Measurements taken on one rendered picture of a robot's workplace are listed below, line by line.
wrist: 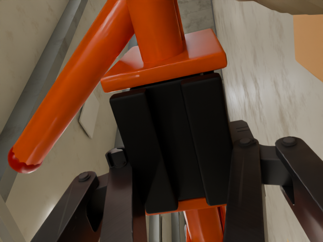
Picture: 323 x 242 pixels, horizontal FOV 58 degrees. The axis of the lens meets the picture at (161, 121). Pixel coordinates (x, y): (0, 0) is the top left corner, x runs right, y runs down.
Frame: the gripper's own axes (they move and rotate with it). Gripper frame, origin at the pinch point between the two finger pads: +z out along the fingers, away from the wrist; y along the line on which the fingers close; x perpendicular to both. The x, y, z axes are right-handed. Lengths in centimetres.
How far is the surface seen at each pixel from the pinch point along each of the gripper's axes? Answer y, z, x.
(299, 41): 13.1, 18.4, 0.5
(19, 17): -284, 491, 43
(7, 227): -200, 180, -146
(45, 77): -251, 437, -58
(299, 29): 13.1, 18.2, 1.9
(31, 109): -249, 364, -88
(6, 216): -200, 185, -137
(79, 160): -283, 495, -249
